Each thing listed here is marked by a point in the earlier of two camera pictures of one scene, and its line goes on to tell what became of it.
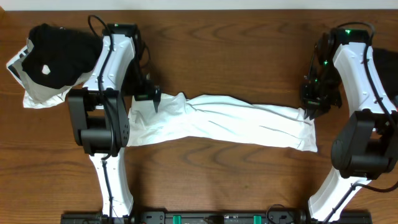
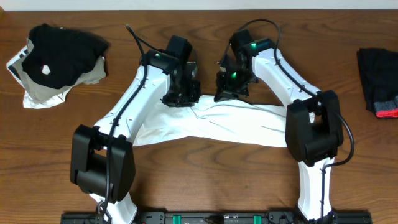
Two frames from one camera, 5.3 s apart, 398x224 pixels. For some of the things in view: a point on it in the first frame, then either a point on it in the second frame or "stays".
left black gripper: x=148 y=94 -> x=181 y=99
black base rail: x=208 y=217 stays
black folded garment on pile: x=60 y=58 stays
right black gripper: x=312 y=104 -> x=224 y=92
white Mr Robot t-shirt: x=219 y=120 stays
